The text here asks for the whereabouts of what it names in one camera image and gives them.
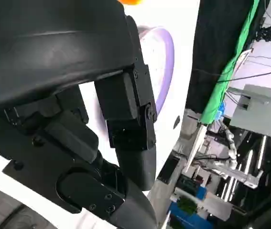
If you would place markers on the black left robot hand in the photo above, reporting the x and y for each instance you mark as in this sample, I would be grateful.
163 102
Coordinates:
54 47

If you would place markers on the orange toy bread roll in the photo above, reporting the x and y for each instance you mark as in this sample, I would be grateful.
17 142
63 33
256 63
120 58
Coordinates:
130 2

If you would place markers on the lilac plate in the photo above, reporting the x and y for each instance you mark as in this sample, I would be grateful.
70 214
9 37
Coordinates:
167 71

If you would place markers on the black table grommet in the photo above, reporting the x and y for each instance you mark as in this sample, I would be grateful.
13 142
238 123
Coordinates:
177 122

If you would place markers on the black cloth curtain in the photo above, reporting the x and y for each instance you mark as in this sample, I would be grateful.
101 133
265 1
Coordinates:
211 47

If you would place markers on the green cloth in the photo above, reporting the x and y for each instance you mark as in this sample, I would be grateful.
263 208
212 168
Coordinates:
230 71

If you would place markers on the blue box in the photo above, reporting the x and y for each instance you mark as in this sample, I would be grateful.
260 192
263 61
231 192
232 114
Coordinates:
187 214

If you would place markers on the grey metal machine box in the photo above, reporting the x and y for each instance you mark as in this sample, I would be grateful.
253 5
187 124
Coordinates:
259 114

